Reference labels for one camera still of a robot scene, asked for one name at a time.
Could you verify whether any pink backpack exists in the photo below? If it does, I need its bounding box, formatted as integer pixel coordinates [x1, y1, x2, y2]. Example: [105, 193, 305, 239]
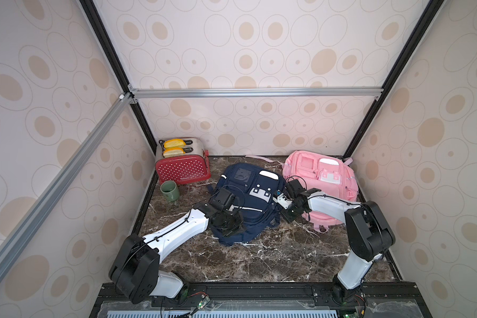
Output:
[245, 150, 360, 234]

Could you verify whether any navy blue backpack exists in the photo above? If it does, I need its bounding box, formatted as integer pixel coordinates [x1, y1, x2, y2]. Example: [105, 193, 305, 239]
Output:
[212, 163, 286, 246]

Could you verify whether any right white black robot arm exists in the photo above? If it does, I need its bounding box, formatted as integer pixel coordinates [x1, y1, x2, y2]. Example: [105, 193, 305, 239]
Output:
[274, 188, 396, 305]

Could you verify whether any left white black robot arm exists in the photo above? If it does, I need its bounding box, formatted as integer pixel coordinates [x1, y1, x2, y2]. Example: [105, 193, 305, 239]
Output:
[109, 202, 245, 304]

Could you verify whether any red dotted toaster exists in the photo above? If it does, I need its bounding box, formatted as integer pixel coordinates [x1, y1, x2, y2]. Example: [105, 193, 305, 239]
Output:
[155, 137, 211, 185]

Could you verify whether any green mug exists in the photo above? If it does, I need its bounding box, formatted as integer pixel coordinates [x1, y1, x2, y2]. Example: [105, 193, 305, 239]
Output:
[160, 180, 180, 202]

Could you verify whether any yellow toast slice front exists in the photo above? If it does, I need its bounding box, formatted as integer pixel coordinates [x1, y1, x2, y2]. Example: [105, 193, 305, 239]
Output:
[162, 147, 186, 158]

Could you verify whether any yellow toast slice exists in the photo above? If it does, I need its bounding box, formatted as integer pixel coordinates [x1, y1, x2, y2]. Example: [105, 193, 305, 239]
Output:
[162, 139, 192, 148]
[162, 147, 186, 158]

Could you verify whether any yellow toast slice rear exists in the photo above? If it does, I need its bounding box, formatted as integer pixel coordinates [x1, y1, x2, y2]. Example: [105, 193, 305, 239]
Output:
[162, 139, 192, 148]

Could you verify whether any left diagonal aluminium bar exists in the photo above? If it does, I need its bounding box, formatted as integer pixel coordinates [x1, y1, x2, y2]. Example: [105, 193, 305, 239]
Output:
[0, 92, 133, 283]

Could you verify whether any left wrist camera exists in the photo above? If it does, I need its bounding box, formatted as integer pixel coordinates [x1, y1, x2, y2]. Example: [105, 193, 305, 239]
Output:
[210, 188, 236, 211]

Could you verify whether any horizontal aluminium frame bar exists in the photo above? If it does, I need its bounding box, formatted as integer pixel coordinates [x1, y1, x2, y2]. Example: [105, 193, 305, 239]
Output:
[123, 87, 384, 99]

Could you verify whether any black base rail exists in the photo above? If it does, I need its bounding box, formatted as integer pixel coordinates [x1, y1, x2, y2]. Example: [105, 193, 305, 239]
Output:
[90, 282, 431, 317]

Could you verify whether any black right corner post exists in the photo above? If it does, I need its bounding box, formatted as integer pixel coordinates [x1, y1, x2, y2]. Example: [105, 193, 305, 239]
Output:
[343, 0, 445, 158]

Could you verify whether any black corner post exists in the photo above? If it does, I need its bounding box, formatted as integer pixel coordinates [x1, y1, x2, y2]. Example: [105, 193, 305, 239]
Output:
[79, 0, 158, 154]
[343, 0, 445, 158]

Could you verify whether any black left corner post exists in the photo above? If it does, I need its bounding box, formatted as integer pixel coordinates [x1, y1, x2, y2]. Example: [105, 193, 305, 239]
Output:
[79, 0, 158, 154]

